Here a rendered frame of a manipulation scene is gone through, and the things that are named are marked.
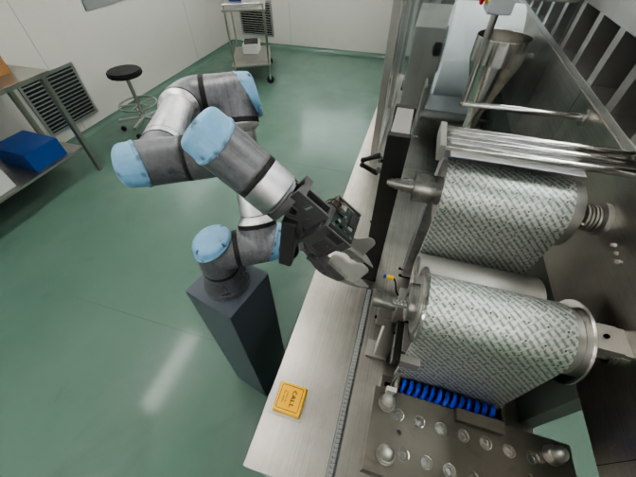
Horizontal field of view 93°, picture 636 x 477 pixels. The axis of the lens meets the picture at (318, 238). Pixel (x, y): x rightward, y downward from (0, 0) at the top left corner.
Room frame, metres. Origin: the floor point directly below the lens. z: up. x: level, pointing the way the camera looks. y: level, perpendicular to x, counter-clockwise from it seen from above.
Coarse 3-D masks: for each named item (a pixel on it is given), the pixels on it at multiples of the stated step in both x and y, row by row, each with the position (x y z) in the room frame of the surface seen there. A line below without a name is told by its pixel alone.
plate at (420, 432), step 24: (408, 408) 0.16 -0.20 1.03; (432, 408) 0.16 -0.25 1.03; (384, 432) 0.12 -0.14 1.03; (408, 432) 0.12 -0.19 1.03; (432, 432) 0.12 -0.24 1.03; (456, 432) 0.12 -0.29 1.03; (480, 432) 0.12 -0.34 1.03; (408, 456) 0.08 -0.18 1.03; (432, 456) 0.08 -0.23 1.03; (456, 456) 0.08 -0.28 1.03; (480, 456) 0.08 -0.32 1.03; (504, 456) 0.08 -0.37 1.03; (528, 456) 0.08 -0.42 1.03
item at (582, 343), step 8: (424, 280) 0.31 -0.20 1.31; (424, 288) 0.29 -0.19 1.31; (416, 312) 0.26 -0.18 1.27; (576, 312) 0.25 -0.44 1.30; (416, 320) 0.25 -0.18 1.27; (576, 320) 0.23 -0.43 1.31; (584, 328) 0.22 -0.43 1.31; (584, 336) 0.20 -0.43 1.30; (584, 344) 0.19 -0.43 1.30; (576, 352) 0.18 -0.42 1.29; (584, 352) 0.18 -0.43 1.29; (576, 360) 0.18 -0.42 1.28; (568, 368) 0.17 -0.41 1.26
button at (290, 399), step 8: (288, 384) 0.24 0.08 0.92; (280, 392) 0.22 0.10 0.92; (288, 392) 0.22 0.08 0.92; (296, 392) 0.22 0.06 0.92; (304, 392) 0.22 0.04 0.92; (280, 400) 0.20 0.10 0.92; (288, 400) 0.20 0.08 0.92; (296, 400) 0.20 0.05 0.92; (304, 400) 0.21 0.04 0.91; (280, 408) 0.18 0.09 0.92; (288, 408) 0.18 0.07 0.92; (296, 408) 0.18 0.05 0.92; (296, 416) 0.17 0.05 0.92
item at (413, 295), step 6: (408, 288) 0.33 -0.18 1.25; (414, 288) 0.31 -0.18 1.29; (420, 288) 0.31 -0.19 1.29; (408, 294) 0.32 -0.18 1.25; (414, 294) 0.29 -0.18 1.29; (408, 300) 0.29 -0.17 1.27; (414, 300) 0.28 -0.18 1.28; (408, 306) 0.28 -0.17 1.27; (414, 306) 0.27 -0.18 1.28; (408, 312) 0.27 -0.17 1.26; (414, 312) 0.27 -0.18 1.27; (408, 318) 0.26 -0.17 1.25; (414, 318) 0.26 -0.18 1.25
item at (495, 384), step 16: (416, 352) 0.23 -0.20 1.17; (432, 352) 0.22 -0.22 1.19; (400, 368) 0.23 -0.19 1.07; (432, 368) 0.22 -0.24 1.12; (448, 368) 0.21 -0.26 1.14; (464, 368) 0.20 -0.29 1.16; (480, 368) 0.20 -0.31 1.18; (496, 368) 0.19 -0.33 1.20; (432, 384) 0.21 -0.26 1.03; (448, 384) 0.20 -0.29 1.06; (464, 384) 0.19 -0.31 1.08; (480, 384) 0.19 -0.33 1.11; (496, 384) 0.18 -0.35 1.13; (512, 384) 0.18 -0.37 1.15; (528, 384) 0.17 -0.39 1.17; (480, 400) 0.18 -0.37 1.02; (496, 400) 0.17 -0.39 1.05
